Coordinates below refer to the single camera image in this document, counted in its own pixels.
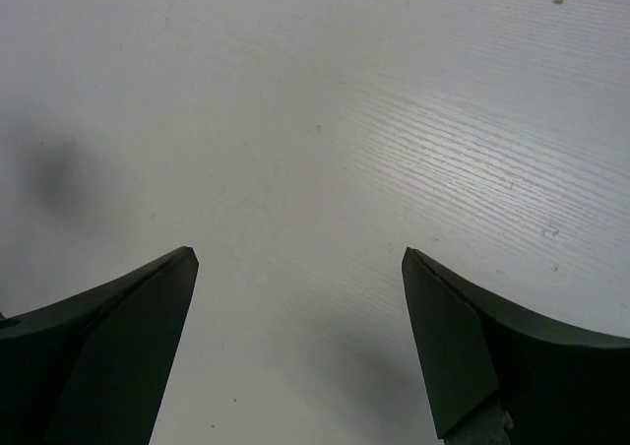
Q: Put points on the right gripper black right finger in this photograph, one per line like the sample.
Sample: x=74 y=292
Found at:
x=496 y=372

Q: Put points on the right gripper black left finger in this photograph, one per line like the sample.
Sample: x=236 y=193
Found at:
x=93 y=368

